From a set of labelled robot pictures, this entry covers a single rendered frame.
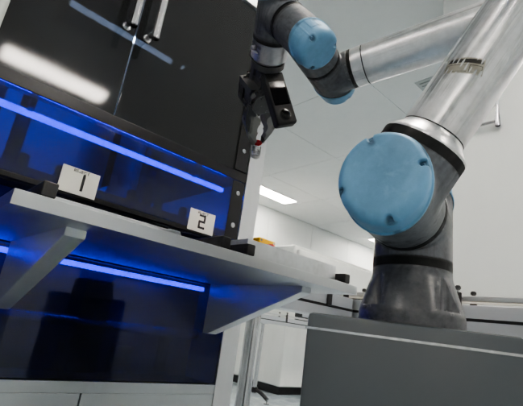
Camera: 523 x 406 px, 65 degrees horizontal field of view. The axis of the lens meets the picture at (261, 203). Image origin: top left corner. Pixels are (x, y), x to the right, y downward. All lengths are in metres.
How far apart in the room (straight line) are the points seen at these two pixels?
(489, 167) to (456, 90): 1.86
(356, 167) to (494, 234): 1.81
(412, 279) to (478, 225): 1.74
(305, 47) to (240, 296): 0.62
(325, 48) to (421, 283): 0.41
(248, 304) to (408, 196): 0.62
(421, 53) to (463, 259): 1.64
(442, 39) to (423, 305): 0.45
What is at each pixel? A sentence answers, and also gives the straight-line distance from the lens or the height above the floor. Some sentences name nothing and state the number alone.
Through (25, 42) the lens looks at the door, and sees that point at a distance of 1.10.
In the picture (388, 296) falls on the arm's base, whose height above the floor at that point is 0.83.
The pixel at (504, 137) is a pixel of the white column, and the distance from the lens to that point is 2.47.
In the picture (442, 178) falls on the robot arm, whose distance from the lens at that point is 0.54.
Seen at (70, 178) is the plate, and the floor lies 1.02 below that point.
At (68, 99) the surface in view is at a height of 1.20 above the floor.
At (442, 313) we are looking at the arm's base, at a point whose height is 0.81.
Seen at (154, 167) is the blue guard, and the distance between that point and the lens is 1.11.
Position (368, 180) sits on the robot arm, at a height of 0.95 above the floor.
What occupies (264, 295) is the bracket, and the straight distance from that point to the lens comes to 0.99.
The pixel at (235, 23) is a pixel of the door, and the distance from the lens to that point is 1.47.
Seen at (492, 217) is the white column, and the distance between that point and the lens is 2.33.
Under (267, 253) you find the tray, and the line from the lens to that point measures 0.80.
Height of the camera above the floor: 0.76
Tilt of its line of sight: 17 degrees up
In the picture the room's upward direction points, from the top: 8 degrees clockwise
